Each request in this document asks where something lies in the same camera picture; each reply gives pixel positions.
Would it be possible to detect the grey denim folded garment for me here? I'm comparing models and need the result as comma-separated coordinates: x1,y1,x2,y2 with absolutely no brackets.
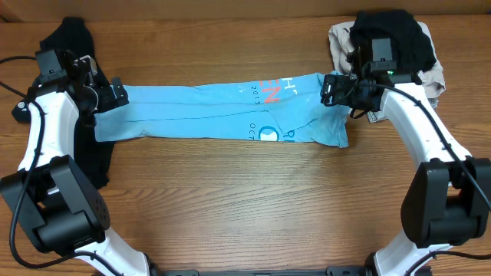
366,98,439,123

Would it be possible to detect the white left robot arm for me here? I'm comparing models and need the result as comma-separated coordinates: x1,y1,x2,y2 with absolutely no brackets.
1,74,160,275

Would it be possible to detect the light blue t-shirt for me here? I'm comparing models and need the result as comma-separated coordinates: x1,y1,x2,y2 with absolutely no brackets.
95,73,349,148

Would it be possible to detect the black shirt on left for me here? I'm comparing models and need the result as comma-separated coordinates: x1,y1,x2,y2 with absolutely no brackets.
40,17,114,189

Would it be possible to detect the beige folded garment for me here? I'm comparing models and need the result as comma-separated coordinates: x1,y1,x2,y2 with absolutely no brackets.
328,21,446,98

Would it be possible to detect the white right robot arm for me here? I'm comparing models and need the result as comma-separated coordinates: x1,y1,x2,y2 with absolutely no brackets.
320,70,490,275

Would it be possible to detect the black folded garment on pile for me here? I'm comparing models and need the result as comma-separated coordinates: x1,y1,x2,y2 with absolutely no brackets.
350,9,437,73

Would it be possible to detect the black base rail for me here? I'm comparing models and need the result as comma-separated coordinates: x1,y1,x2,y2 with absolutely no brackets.
160,266,365,276

